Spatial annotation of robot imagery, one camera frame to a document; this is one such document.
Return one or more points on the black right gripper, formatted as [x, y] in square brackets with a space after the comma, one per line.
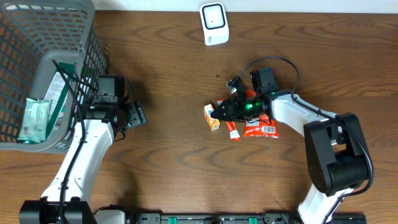
[231, 111]

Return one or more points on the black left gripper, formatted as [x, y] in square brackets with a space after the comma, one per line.
[136, 116]

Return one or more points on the orange and white snack packet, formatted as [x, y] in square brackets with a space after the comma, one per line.
[213, 123]

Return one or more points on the red and white snack packet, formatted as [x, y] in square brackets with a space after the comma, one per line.
[233, 131]

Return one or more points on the red snack bag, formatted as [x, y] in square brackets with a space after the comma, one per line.
[262, 126]

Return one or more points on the light green wipes pack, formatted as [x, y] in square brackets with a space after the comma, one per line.
[35, 120]

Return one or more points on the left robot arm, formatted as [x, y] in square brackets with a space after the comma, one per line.
[67, 199]

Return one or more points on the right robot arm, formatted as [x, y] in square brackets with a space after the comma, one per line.
[338, 160]

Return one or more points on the white barcode scanner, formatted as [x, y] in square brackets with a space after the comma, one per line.
[214, 23]

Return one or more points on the green and white flat package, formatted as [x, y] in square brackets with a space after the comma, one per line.
[56, 93]

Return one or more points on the grey plastic mesh basket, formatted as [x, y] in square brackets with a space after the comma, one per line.
[34, 34]

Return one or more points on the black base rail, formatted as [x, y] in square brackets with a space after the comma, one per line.
[266, 218]

